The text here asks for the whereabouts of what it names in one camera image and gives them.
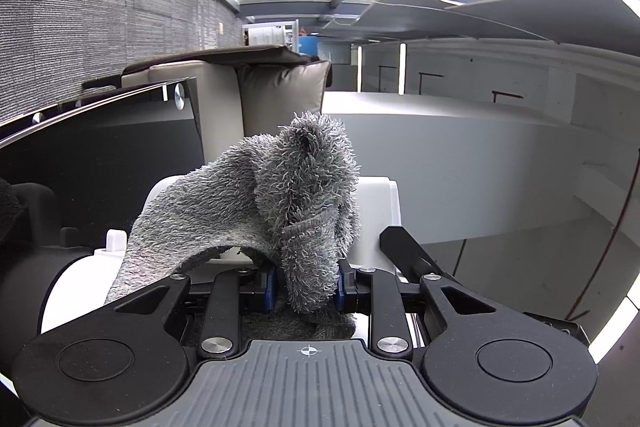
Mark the white plastic pitcher container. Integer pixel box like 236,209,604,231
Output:
39,176,401,333

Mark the beige and brown sofa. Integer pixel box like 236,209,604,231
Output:
82,44,333,160

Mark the beige sofa back cushion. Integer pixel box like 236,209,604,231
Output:
239,61,332,136

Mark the grey fluffy microfibre cloth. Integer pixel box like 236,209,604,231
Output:
105,113,359,340

